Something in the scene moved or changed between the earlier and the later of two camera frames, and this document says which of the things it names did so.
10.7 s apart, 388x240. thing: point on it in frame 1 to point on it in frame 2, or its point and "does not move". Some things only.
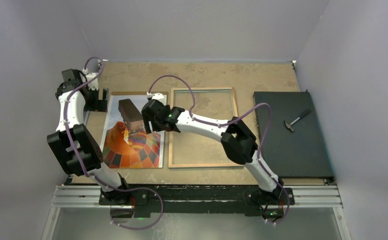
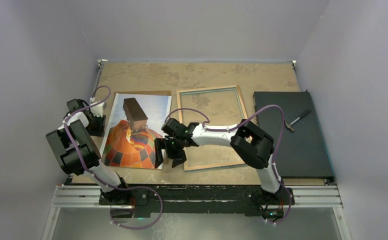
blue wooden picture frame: (191, 149) does not move
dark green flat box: (295, 147) does not move
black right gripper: (148, 118) to (179, 158)
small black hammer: (289, 126) does not move
